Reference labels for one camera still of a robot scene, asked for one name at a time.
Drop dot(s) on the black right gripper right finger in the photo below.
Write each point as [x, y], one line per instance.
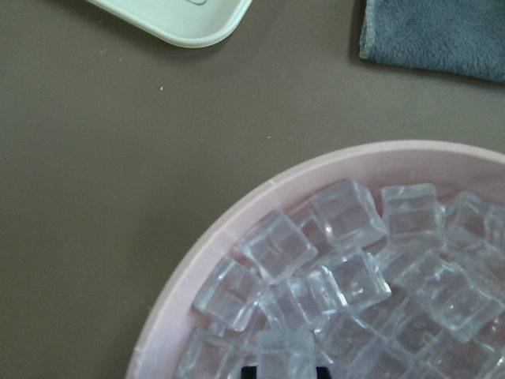
[322, 372]

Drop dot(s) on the pink bowl of ice cubes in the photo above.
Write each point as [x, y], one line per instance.
[390, 254]

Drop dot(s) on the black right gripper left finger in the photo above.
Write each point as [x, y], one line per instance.
[248, 372]

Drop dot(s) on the cream rabbit serving tray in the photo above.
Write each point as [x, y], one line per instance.
[188, 24]

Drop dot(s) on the clear ice cube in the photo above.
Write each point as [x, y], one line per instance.
[285, 354]

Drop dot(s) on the grey folded cloth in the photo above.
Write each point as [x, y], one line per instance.
[460, 37]

